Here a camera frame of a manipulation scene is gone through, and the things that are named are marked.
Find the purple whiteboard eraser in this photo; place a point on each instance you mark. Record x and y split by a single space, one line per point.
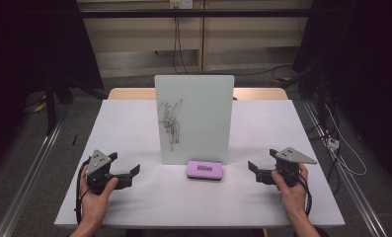
205 169

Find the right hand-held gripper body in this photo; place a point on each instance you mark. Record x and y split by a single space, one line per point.
290 171

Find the white table cover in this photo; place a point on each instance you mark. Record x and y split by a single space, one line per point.
262 131

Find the frosted glass whiteboard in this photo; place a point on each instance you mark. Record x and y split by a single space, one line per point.
200 115

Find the metal floor rail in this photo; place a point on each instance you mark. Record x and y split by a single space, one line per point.
345 177
29 177

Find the white wall outlet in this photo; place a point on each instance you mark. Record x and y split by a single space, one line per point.
181 3

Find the black horizontal bar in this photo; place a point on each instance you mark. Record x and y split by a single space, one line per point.
196 13

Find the person's left hand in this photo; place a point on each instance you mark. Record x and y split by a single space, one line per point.
93 205

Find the white power strip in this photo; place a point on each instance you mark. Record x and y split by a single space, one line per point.
333 143

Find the person's right hand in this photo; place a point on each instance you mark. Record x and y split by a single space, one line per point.
294 197

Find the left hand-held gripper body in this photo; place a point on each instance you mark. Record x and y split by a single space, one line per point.
98 163

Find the wooden table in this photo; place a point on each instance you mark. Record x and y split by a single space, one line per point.
262 93

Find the dark curtain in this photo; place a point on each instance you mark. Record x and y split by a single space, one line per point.
364 65
25 49

